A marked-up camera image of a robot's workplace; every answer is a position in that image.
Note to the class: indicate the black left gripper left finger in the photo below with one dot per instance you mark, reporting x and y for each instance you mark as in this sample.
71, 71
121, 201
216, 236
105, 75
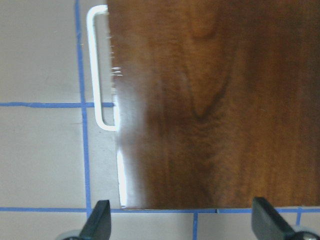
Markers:
99, 224

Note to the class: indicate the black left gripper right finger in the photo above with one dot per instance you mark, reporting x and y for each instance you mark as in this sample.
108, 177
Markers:
267, 223

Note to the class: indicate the dark brown wooden drawer cabinet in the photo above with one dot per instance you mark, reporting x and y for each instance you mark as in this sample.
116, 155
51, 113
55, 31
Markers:
219, 102

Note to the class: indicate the white metal drawer handle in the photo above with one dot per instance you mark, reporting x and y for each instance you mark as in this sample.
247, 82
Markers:
94, 64

